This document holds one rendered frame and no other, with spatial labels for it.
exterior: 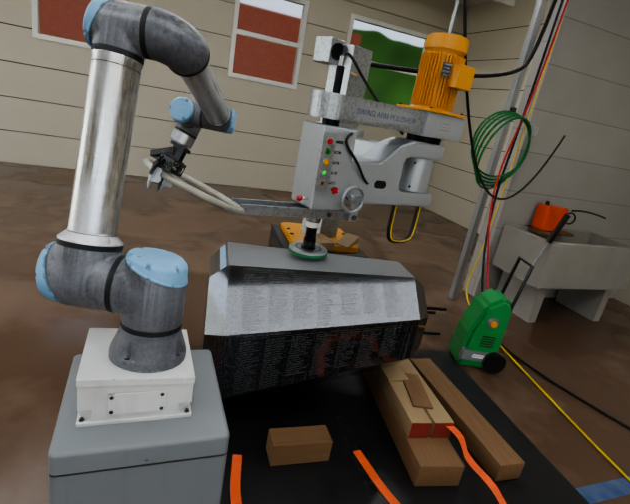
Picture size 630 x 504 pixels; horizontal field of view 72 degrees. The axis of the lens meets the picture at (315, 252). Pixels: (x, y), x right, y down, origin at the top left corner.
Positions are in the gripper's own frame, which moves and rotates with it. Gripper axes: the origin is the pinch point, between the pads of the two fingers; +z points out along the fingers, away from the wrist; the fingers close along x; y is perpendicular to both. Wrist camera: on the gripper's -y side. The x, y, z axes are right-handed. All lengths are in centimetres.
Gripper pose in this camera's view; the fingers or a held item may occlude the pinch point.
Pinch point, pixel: (153, 186)
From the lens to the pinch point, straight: 189.4
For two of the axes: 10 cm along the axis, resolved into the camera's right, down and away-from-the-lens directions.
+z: -4.9, 8.7, 0.8
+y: 7.9, 4.8, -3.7
